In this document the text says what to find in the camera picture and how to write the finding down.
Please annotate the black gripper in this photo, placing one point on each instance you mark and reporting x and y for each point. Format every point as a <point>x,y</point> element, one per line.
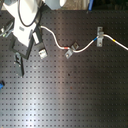
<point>23,49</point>

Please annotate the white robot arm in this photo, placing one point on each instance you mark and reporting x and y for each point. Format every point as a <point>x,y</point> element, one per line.
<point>26,30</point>

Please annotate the metal clamp top left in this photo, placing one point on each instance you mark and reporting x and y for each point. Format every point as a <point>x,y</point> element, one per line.
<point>6,30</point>

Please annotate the black perforated breadboard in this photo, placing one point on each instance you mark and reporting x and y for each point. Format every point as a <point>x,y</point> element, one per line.
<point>88,90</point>

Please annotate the metal cable clip right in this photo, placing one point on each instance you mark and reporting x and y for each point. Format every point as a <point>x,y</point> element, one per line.
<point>100,37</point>

